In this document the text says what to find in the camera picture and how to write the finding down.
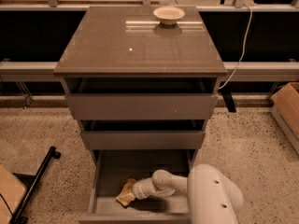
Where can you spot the wooden board at left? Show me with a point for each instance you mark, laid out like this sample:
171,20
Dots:
12,191

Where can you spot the grey bottom drawer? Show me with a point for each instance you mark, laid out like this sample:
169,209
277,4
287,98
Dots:
114,167

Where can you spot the grey middle drawer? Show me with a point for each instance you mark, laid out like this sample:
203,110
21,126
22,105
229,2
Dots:
144,134

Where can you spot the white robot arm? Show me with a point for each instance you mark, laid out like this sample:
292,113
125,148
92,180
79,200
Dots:
212,197

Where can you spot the white ceramic bowl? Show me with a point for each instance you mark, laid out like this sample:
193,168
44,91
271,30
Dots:
168,15

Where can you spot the grey drawer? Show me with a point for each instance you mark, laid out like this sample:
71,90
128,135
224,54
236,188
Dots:
144,134
132,98
114,167

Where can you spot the grey top drawer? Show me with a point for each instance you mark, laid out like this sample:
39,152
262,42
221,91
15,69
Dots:
132,98

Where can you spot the grey drawer cabinet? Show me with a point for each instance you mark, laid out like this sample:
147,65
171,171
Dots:
131,42

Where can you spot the grey metal rail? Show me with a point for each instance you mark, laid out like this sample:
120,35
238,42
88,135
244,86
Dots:
245,72

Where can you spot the black metal stand leg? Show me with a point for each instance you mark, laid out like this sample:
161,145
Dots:
30,182

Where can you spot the black bracket under rail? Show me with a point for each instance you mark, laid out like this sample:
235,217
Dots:
228,98

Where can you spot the cardboard box at right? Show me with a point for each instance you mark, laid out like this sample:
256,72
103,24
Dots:
286,111

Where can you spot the yellow sponge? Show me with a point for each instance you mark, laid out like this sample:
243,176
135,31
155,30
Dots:
124,199

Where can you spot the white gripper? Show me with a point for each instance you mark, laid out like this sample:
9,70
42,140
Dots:
138,188

